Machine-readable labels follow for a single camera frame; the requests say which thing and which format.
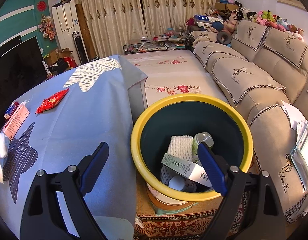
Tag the black curved television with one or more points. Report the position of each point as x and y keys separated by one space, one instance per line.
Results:
x=21 y=69

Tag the beige cardboard box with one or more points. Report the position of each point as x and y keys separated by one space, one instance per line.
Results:
x=187 y=169

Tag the blue tissue pack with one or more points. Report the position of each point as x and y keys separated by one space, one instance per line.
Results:
x=11 y=110

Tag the beige sofa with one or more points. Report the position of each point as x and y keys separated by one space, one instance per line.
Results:
x=260 y=72

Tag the white foam fruit net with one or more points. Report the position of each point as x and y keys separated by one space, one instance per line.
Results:
x=181 y=147

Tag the row of plush toys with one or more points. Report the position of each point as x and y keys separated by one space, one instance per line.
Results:
x=264 y=18

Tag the blue patterned tablecloth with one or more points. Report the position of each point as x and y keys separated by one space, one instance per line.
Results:
x=104 y=100

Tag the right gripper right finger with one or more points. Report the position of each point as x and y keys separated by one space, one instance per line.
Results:
x=263 y=218

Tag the yellow rimmed dark trash bin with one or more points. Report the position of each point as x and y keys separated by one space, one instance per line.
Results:
x=171 y=125

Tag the grey neck pillow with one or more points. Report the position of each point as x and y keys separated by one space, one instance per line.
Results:
x=223 y=37

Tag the pink strawberry milk carton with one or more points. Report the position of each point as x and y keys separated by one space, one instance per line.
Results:
x=15 y=121

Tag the black tower fan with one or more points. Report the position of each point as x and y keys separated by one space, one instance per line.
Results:
x=80 y=48

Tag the white pill bottle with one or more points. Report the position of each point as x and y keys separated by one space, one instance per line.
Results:
x=180 y=183

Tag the stacked cardboard boxes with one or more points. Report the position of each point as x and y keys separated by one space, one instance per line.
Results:
x=227 y=5

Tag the cluttered glass low table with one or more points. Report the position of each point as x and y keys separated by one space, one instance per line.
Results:
x=144 y=45

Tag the cream curtains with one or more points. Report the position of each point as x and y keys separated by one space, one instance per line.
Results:
x=114 y=23

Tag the red snack packet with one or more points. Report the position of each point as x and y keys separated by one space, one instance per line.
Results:
x=52 y=101

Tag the green labelled plastic bottle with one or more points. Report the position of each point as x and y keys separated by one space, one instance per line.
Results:
x=198 y=138

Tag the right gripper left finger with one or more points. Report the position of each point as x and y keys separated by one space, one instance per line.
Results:
x=42 y=216

